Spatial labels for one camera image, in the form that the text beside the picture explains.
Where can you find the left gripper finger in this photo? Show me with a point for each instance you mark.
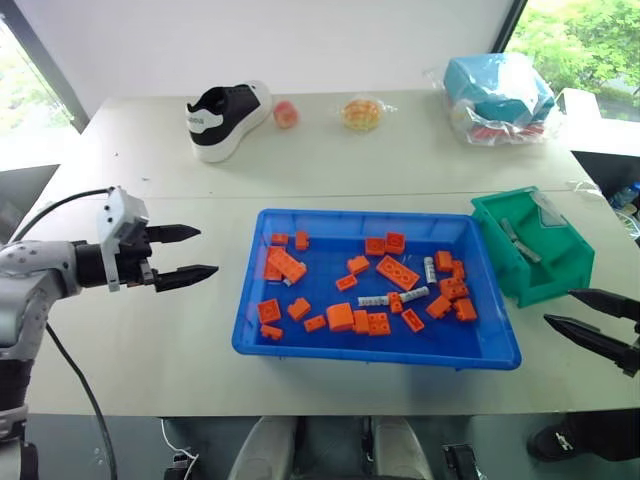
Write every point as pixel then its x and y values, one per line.
pixel 185 276
pixel 175 233

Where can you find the dark grey side table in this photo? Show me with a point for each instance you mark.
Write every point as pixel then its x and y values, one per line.
pixel 22 190

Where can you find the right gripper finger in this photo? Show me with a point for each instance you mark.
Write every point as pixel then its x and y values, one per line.
pixel 590 337
pixel 610 303

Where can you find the black caster wheel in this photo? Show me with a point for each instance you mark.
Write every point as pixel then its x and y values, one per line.
pixel 460 462

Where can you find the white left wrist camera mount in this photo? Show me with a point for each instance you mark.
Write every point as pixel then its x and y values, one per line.
pixel 122 210

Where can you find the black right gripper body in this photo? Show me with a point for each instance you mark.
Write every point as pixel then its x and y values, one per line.
pixel 636 355

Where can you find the green plastic bin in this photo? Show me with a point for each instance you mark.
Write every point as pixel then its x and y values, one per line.
pixel 565 270

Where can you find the red apple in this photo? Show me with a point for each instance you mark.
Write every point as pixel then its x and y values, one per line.
pixel 286 115

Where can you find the small orange block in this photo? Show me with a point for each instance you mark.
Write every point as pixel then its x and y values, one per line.
pixel 458 270
pixel 315 323
pixel 271 331
pixel 346 283
pixel 301 241
pixel 395 303
pixel 280 239

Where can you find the smooth orange block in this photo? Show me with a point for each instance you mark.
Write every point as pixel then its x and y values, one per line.
pixel 340 317

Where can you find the black and white sneaker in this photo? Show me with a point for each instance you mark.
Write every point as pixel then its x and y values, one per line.
pixel 225 120

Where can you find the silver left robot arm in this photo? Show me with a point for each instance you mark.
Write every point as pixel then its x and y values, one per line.
pixel 30 280

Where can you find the white chair back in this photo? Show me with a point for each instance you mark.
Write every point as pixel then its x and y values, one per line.
pixel 577 102

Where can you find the blue plastic tray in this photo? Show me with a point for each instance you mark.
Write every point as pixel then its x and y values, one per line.
pixel 380 347

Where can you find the wrapped yellow pastry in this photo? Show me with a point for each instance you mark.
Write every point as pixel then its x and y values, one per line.
pixel 359 114

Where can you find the grey rounded shape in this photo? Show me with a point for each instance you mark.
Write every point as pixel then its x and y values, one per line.
pixel 265 450
pixel 400 450

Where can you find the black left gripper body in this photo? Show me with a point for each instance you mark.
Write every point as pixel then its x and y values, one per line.
pixel 135 260

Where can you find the clear label plate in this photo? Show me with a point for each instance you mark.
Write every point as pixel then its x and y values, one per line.
pixel 549 212

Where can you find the black shoe with white logo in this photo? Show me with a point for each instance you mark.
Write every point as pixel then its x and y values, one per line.
pixel 575 437

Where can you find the clear plastic bag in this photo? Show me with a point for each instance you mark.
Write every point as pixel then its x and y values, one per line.
pixel 500 135

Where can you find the dark side desk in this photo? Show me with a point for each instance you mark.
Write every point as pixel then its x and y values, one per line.
pixel 610 167

